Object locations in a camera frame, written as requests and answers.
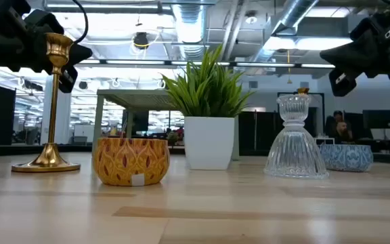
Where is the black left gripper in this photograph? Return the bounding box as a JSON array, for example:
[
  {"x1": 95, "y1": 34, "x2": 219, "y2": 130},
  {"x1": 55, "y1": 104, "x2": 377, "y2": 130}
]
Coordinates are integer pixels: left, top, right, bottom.
[{"x1": 0, "y1": 0, "x2": 93, "y2": 94}]

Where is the short brass candlestick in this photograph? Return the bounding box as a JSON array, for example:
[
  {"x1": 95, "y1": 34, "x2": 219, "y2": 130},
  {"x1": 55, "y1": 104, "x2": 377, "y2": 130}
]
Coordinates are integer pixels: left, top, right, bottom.
[{"x1": 11, "y1": 33, "x2": 81, "y2": 174}]

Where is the light blue patterned candle tin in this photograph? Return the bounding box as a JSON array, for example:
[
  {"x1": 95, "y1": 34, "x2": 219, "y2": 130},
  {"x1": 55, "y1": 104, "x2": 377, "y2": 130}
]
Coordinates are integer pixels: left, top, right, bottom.
[{"x1": 319, "y1": 144, "x2": 374, "y2": 173}]

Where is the ribbed glass candle holder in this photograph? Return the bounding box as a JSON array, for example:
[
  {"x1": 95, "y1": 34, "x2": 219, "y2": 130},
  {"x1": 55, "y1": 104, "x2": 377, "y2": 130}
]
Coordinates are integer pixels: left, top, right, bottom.
[{"x1": 263, "y1": 93, "x2": 330, "y2": 180}]

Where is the orange patterned candle tin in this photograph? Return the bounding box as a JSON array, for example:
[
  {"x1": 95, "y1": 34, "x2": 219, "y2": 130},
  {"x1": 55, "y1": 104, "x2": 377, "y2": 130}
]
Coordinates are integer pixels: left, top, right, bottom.
[{"x1": 92, "y1": 137, "x2": 171, "y2": 187}]

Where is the person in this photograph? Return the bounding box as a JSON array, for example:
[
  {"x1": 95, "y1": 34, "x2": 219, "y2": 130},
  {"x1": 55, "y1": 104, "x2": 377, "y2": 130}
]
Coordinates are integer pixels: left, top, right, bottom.
[
  {"x1": 335, "y1": 121, "x2": 354, "y2": 143},
  {"x1": 325, "y1": 110, "x2": 348, "y2": 136}
]

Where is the white building column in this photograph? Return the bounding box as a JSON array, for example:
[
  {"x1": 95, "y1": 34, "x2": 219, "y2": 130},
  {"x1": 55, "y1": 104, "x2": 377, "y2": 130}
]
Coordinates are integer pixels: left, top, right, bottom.
[{"x1": 40, "y1": 73, "x2": 72, "y2": 146}]

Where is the small black monitor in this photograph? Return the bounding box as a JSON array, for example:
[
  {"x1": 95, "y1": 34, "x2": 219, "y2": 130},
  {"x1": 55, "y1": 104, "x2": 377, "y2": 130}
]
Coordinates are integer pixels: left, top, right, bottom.
[{"x1": 362, "y1": 109, "x2": 390, "y2": 130}]

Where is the pale green metal shelf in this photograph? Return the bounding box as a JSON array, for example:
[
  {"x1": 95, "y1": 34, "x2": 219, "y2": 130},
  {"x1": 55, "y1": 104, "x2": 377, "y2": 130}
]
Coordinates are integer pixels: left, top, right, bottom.
[{"x1": 91, "y1": 89, "x2": 240, "y2": 162}]

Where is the small white table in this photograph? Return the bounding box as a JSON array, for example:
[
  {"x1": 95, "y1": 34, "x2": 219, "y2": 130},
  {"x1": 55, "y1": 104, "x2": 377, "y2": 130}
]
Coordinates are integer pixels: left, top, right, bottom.
[{"x1": 314, "y1": 137, "x2": 336, "y2": 146}]

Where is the black display screen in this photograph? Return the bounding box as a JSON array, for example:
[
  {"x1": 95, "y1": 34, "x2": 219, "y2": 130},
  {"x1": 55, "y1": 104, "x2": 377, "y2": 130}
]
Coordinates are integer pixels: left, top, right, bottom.
[{"x1": 122, "y1": 108, "x2": 150, "y2": 134}]

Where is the green artificial plant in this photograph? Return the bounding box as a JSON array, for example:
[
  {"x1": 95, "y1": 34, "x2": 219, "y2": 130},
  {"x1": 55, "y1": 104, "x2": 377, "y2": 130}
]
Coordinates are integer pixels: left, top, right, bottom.
[{"x1": 160, "y1": 43, "x2": 256, "y2": 119}]

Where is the white plant pot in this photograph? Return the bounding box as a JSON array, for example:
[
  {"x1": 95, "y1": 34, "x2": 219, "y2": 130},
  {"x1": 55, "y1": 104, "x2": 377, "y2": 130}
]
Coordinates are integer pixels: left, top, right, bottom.
[{"x1": 183, "y1": 116, "x2": 236, "y2": 171}]

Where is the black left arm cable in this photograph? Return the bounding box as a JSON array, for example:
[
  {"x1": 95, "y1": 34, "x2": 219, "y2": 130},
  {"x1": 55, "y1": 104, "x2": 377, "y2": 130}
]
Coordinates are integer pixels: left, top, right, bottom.
[{"x1": 71, "y1": 0, "x2": 89, "y2": 45}]

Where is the silver ventilation duct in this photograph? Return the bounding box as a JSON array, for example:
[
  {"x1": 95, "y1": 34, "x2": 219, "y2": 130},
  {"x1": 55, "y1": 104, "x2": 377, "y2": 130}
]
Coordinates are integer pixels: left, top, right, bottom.
[
  {"x1": 171, "y1": 0, "x2": 213, "y2": 62},
  {"x1": 252, "y1": 0, "x2": 320, "y2": 64}
]

